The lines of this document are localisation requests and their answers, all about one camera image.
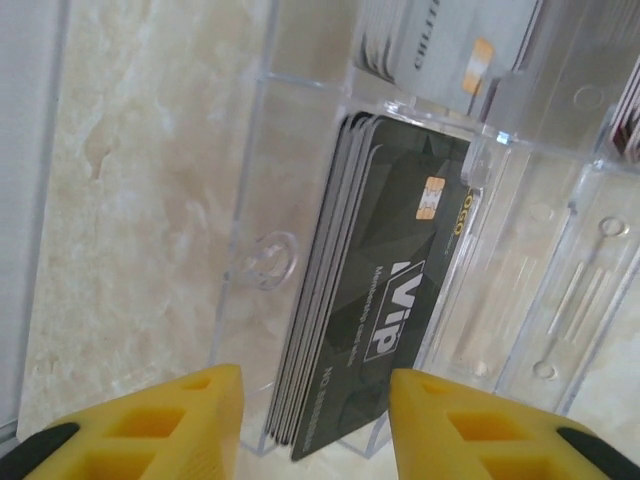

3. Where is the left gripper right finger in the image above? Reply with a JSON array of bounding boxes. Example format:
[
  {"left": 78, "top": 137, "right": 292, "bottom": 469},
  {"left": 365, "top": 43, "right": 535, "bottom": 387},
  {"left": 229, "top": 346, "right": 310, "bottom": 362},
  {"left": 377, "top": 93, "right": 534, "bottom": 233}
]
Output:
[{"left": 389, "top": 368, "right": 640, "bottom": 480}]

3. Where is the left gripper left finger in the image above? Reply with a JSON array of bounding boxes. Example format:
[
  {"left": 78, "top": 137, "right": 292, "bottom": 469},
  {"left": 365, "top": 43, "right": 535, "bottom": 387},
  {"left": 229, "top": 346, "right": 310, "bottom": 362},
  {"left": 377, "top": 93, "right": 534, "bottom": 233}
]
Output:
[{"left": 14, "top": 363, "right": 244, "bottom": 480}]

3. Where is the clear acrylic card organizer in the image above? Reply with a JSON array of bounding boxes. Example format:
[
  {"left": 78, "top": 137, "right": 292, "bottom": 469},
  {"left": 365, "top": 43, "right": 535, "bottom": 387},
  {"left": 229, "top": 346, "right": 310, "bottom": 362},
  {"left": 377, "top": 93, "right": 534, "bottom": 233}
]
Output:
[{"left": 209, "top": 0, "right": 640, "bottom": 459}]

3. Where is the red VIP card stack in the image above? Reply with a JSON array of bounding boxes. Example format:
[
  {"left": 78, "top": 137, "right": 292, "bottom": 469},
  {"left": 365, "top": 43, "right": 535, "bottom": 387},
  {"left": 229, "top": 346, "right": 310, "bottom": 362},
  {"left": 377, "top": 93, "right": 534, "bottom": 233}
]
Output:
[{"left": 607, "top": 47, "right": 640, "bottom": 164}]

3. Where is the silver card stack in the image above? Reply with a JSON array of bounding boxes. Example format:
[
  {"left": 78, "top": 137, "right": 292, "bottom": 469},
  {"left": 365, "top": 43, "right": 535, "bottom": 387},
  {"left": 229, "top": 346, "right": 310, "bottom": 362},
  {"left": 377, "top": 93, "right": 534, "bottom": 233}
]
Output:
[{"left": 352, "top": 0, "right": 546, "bottom": 119}]

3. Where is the black VIP card stack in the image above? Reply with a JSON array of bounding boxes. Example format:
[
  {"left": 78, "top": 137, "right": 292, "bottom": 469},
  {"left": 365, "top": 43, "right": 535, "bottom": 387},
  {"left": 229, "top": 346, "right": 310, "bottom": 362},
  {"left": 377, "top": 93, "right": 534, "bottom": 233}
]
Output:
[{"left": 264, "top": 113, "right": 474, "bottom": 464}]

